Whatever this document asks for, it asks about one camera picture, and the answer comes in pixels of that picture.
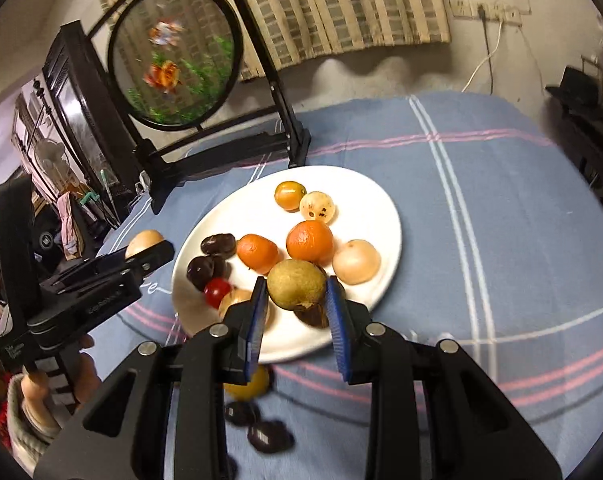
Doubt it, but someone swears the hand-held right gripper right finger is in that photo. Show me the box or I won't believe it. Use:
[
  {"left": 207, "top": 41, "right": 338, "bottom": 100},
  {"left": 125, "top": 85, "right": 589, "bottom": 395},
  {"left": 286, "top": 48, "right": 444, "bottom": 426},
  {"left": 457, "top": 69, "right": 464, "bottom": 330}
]
[{"left": 325, "top": 276, "right": 562, "bottom": 480}]

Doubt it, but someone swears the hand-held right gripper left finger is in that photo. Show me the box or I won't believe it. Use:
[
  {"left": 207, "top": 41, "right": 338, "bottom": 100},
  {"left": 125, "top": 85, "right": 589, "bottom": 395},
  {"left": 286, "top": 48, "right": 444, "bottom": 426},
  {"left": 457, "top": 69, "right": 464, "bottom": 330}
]
[{"left": 34, "top": 276, "right": 270, "bottom": 480}]

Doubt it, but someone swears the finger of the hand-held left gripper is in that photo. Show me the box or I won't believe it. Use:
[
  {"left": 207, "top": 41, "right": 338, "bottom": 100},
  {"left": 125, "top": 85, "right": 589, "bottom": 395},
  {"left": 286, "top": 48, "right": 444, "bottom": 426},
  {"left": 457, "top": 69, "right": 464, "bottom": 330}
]
[
  {"left": 79, "top": 240, "right": 176, "bottom": 293},
  {"left": 49, "top": 251, "right": 132, "bottom": 286}
]

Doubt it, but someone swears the yellow oval fruit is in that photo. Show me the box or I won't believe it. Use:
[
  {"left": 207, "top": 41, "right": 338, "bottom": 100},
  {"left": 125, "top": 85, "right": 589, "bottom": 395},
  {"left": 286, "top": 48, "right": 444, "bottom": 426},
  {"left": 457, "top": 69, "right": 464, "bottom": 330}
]
[
  {"left": 125, "top": 230, "right": 165, "bottom": 260},
  {"left": 218, "top": 287, "right": 271, "bottom": 331}
]

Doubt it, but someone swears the olive green kiwi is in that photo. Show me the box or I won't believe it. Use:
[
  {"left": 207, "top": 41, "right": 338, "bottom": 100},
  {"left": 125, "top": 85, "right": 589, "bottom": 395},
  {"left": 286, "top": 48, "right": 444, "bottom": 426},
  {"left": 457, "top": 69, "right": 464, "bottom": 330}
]
[{"left": 268, "top": 259, "right": 329, "bottom": 311}]

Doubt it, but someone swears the pale round fruit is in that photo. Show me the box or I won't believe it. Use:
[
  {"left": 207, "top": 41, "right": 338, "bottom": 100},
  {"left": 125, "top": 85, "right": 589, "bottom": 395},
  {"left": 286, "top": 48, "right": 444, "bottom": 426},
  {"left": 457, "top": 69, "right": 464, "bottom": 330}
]
[{"left": 332, "top": 239, "right": 381, "bottom": 286}]

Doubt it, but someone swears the large orange mandarin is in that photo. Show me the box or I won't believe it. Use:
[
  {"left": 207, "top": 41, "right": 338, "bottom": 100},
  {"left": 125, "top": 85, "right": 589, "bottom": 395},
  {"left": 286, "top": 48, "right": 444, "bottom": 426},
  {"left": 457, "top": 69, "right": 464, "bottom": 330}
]
[{"left": 286, "top": 220, "right": 335, "bottom": 265}]

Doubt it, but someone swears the white oval plate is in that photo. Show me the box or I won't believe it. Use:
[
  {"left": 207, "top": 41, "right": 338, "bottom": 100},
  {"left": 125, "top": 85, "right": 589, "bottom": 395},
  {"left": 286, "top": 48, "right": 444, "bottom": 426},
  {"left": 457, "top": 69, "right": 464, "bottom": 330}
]
[{"left": 172, "top": 165, "right": 402, "bottom": 365}]

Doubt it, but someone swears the yellow orange tomato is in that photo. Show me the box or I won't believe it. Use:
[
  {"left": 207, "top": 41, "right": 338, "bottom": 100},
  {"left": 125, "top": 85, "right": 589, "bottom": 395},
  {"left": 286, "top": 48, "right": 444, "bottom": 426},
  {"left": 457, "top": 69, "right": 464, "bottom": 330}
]
[{"left": 274, "top": 180, "right": 307, "bottom": 210}]

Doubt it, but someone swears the person's left forearm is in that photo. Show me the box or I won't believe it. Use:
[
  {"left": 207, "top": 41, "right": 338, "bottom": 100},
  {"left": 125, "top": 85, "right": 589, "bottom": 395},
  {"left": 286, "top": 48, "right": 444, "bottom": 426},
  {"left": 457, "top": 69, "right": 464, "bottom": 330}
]
[{"left": 2, "top": 375, "right": 65, "bottom": 463}]

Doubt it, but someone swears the person's left hand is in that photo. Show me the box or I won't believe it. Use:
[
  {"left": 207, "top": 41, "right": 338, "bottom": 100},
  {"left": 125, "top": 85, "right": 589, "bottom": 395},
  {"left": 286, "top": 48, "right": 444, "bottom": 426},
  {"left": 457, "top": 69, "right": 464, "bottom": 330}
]
[{"left": 19, "top": 334, "right": 101, "bottom": 433}]

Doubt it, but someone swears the red cherry tomato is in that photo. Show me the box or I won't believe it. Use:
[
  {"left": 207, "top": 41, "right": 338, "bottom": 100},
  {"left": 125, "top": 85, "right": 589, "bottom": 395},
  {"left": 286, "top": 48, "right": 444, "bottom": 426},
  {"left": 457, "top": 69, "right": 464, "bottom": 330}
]
[{"left": 204, "top": 279, "right": 233, "bottom": 309}]

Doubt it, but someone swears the pink cloth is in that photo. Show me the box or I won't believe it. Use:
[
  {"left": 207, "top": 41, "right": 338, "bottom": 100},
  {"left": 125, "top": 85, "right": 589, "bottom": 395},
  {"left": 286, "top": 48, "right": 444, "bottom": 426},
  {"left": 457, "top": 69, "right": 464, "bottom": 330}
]
[{"left": 56, "top": 192, "right": 82, "bottom": 261}]

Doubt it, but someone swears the white standing fan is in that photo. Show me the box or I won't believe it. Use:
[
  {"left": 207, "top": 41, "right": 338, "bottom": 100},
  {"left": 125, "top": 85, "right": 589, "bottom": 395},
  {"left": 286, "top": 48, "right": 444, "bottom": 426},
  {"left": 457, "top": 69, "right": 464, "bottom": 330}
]
[{"left": 34, "top": 137, "right": 70, "bottom": 181}]

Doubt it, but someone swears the pale yellow longan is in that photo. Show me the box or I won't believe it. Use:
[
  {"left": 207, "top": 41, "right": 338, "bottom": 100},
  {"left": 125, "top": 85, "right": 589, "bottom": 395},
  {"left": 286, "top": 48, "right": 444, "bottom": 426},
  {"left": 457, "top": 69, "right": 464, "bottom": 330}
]
[{"left": 300, "top": 190, "right": 337, "bottom": 225}]

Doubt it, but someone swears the dark wooden framed cabinet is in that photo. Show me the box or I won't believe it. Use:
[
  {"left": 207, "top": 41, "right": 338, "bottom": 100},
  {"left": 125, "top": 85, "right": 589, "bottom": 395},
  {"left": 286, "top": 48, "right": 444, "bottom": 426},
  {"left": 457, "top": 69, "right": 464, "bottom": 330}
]
[{"left": 42, "top": 21, "right": 147, "bottom": 206}]

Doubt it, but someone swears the round goldfish embroidery screen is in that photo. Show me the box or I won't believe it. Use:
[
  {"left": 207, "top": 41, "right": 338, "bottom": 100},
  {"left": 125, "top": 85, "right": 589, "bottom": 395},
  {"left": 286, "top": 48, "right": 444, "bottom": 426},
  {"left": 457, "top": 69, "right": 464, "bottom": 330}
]
[{"left": 84, "top": 0, "right": 312, "bottom": 216}]

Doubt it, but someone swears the dark wooden sideboard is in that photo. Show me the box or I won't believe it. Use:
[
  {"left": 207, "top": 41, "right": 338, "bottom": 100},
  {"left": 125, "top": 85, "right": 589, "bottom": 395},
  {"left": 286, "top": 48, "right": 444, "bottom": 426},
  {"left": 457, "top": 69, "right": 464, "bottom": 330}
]
[{"left": 556, "top": 100, "right": 603, "bottom": 211}]

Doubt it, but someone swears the beige checked curtain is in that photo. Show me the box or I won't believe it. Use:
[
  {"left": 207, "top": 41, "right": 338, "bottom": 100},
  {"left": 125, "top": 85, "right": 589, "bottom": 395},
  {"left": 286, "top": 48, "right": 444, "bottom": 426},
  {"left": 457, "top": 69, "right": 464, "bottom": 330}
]
[{"left": 89, "top": 0, "right": 452, "bottom": 81}]

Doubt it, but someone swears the black hat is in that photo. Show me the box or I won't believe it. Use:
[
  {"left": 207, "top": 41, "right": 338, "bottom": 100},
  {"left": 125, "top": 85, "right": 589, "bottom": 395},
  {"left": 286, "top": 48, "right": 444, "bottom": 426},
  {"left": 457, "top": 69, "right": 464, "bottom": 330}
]
[{"left": 546, "top": 66, "right": 603, "bottom": 108}]

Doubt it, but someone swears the white power cable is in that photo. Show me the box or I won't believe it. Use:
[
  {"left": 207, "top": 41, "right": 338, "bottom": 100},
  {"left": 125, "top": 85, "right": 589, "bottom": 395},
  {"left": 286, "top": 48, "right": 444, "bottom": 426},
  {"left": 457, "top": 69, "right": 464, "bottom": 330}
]
[{"left": 462, "top": 20, "right": 505, "bottom": 93}]

